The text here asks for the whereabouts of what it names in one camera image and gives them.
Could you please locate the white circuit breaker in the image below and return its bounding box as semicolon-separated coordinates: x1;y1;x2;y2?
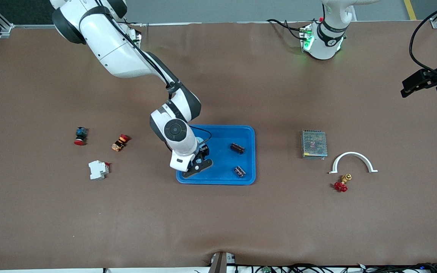
88;160;110;181

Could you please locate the white semicircular pipe clamp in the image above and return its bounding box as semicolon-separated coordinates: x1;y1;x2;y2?
329;152;378;174

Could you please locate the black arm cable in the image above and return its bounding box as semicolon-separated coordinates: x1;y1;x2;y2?
408;0;437;80
95;0;212;147

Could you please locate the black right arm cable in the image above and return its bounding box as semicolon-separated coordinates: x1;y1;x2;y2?
95;0;212;147

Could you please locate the black cable bundle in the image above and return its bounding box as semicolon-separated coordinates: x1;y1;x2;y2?
237;263;437;273

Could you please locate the black base cable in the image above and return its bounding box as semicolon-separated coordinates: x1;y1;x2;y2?
266;18;307;41

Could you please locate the red yellow push button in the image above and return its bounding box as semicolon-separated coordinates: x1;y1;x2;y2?
112;134;130;152

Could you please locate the brass valve red handle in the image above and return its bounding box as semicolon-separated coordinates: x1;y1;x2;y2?
334;174;352;193

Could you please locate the blue plastic tray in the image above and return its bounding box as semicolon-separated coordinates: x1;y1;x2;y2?
176;125;256;185

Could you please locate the red emergency stop button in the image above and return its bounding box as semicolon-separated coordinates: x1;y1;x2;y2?
74;127;88;146

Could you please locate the metal mesh power supply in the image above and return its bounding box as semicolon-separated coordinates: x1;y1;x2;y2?
301;130;328;160

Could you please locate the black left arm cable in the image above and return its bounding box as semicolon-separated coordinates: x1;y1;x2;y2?
408;0;437;80

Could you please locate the grey metal camera stand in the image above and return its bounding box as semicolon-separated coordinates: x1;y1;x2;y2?
208;252;236;273

